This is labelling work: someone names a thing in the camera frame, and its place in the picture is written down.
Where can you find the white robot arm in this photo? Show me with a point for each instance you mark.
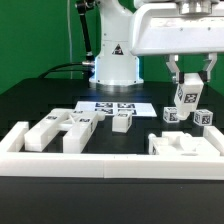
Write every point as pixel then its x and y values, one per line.
pixel 115 65

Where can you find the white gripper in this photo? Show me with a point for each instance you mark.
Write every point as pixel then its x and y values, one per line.
pixel 159 28

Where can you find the white chair back frame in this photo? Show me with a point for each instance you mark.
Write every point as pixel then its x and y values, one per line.
pixel 78 127

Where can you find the black jointed camera mount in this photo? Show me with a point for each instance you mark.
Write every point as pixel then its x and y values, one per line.
pixel 83 6

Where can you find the white tag sheet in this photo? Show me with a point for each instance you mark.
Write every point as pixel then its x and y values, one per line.
pixel 112 108

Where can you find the white chair seat part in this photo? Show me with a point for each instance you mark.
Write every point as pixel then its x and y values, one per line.
pixel 177 143

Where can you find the white U-shaped fence frame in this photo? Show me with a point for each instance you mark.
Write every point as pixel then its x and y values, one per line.
pixel 13 162

